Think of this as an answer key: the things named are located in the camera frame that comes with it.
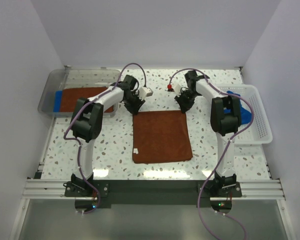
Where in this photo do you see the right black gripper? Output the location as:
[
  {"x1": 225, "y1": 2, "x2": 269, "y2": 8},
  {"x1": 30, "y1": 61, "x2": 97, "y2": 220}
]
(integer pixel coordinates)
[{"x1": 175, "y1": 89, "x2": 200, "y2": 114}]

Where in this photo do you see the brown towel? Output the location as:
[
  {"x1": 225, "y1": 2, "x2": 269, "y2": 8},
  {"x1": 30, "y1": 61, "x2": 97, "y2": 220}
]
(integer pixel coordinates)
[
  {"x1": 55, "y1": 87, "x2": 108, "y2": 113},
  {"x1": 132, "y1": 110, "x2": 193, "y2": 164}
]

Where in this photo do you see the blue towel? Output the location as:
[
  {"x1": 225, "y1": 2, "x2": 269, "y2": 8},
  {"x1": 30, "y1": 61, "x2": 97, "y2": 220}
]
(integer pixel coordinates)
[
  {"x1": 226, "y1": 90, "x2": 252, "y2": 126},
  {"x1": 53, "y1": 90, "x2": 63, "y2": 113}
]

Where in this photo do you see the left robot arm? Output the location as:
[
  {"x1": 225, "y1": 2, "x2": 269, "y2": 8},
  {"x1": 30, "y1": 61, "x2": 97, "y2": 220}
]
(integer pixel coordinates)
[{"x1": 63, "y1": 75, "x2": 153, "y2": 197}]

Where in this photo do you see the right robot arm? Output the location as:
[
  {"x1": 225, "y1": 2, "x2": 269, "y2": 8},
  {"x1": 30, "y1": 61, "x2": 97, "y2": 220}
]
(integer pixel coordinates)
[{"x1": 172, "y1": 68, "x2": 242, "y2": 197}]

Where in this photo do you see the white plastic laundry basket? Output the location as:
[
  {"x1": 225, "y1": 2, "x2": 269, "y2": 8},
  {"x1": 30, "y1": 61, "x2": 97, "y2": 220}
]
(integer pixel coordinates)
[{"x1": 217, "y1": 84, "x2": 273, "y2": 145}]

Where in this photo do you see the clear plastic storage bin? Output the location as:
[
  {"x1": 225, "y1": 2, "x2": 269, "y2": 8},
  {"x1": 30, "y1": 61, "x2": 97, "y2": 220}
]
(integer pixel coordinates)
[{"x1": 38, "y1": 67, "x2": 120, "y2": 118}]

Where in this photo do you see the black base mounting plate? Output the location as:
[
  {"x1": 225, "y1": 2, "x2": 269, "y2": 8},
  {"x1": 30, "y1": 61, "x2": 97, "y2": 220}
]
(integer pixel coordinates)
[{"x1": 63, "y1": 180, "x2": 242, "y2": 210}]

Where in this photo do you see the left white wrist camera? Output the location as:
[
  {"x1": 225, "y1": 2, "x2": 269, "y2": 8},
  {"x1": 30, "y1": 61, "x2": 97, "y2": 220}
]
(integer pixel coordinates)
[{"x1": 139, "y1": 86, "x2": 154, "y2": 100}]

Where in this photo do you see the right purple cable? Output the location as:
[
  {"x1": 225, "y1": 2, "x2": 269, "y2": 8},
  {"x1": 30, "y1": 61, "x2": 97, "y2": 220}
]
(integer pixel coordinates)
[{"x1": 168, "y1": 68, "x2": 255, "y2": 240}]

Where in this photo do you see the purple cable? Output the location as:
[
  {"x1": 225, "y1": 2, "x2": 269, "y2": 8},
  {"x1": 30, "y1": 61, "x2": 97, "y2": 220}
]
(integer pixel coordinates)
[
  {"x1": 168, "y1": 68, "x2": 255, "y2": 240},
  {"x1": 62, "y1": 62, "x2": 148, "y2": 216}
]

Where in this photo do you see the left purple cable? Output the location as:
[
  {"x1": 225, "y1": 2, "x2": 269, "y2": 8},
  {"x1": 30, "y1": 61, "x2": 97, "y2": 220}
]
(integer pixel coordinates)
[{"x1": 62, "y1": 62, "x2": 148, "y2": 216}]

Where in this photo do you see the aluminium rail frame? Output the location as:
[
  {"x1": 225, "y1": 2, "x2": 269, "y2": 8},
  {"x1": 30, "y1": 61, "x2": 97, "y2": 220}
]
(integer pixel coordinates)
[{"x1": 20, "y1": 172, "x2": 295, "y2": 240}]

